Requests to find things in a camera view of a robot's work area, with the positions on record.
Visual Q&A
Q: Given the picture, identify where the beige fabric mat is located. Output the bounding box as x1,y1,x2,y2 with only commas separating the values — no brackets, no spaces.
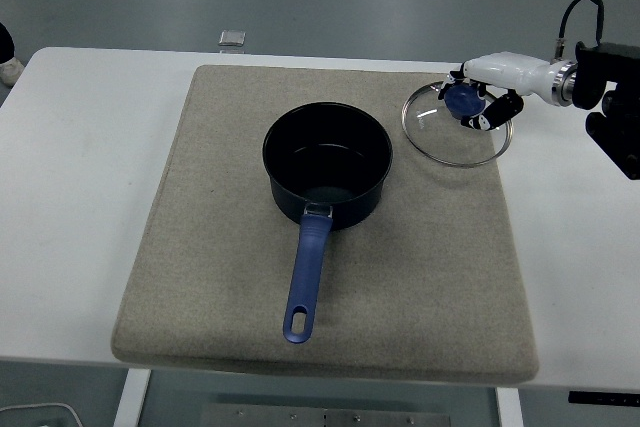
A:
110,64,540,384

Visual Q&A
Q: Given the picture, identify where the dark pot with blue handle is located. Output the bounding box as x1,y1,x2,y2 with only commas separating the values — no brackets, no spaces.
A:
261,101,394,346

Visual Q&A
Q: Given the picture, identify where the glass pot lid blue knob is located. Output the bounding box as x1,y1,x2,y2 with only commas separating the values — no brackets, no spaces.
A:
401,77,516,167

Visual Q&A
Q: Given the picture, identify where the person's leg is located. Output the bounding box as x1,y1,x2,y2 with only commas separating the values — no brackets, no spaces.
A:
0,20,17,64

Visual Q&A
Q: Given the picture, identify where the person's white shoe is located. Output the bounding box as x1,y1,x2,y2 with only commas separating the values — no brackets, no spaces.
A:
0,57,24,87

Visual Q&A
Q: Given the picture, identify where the white table leg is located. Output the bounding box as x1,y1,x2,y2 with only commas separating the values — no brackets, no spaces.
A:
113,369,152,427
494,387,525,427

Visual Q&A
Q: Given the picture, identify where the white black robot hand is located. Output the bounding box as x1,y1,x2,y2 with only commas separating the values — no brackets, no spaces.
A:
437,50,564,132

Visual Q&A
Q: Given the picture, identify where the small silver floor plate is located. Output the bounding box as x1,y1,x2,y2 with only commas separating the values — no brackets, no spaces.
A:
218,29,247,48

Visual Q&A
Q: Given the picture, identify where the black table control panel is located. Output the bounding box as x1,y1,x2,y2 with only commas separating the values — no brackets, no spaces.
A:
568,390,640,404

